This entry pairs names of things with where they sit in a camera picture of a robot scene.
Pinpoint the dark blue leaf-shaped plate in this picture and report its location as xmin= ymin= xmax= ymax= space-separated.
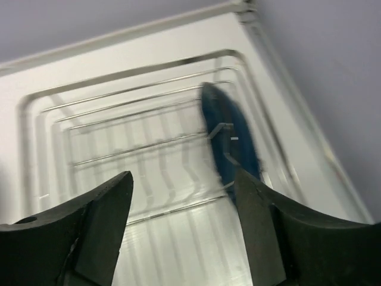
xmin=200 ymin=82 xmax=261 ymax=204

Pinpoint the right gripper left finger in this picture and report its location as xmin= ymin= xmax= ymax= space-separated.
xmin=1 ymin=172 xmax=133 ymax=285

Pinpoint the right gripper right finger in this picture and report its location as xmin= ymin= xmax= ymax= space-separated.
xmin=235 ymin=169 xmax=380 ymax=285

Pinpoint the metal wire dish rack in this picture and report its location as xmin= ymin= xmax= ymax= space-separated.
xmin=18 ymin=49 xmax=302 ymax=217

